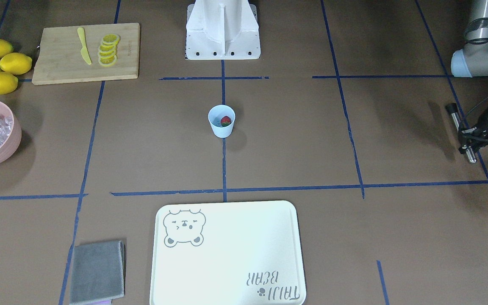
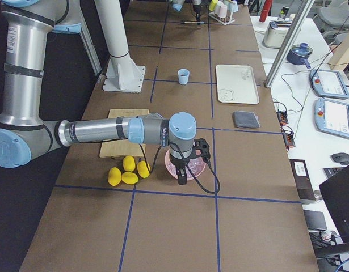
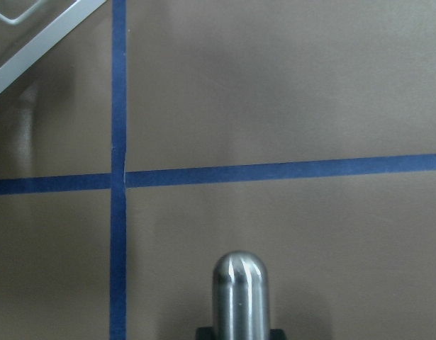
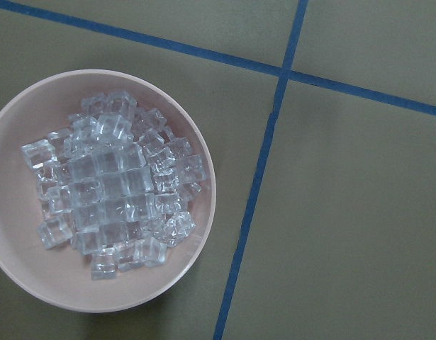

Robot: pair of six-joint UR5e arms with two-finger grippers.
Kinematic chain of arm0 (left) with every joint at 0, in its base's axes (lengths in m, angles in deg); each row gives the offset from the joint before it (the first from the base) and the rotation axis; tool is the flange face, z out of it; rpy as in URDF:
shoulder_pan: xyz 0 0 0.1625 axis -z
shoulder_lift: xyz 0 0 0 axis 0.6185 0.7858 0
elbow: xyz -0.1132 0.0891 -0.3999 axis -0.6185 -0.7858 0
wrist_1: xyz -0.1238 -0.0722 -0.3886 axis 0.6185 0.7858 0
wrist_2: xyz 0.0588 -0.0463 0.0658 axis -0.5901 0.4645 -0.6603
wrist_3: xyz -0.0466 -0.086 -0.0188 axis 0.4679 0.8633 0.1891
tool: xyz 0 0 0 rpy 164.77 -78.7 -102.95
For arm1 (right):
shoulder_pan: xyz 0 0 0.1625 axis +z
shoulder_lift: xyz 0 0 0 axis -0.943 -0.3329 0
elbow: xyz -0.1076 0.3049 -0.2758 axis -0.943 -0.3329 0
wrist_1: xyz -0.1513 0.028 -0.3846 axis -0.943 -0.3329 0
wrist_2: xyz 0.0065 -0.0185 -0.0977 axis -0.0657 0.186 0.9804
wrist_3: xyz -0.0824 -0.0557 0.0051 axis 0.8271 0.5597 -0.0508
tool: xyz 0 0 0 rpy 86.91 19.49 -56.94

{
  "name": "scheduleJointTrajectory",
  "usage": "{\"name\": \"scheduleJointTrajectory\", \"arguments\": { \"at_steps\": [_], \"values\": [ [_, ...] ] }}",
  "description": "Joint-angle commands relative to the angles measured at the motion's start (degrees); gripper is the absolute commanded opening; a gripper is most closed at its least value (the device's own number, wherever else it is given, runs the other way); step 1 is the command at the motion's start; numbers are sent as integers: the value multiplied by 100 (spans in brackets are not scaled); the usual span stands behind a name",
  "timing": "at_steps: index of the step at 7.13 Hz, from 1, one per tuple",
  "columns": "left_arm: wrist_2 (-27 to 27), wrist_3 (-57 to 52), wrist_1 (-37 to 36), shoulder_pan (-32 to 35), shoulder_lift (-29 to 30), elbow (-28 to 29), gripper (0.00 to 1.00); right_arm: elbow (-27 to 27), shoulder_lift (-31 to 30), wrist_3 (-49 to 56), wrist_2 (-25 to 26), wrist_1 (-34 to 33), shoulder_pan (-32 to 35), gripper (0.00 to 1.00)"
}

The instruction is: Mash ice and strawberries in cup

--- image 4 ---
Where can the clear ice cubes pile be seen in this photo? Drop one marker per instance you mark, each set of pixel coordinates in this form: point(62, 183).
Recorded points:
point(116, 185)

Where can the pink bowl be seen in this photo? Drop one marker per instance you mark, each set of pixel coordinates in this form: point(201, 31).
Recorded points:
point(61, 276)

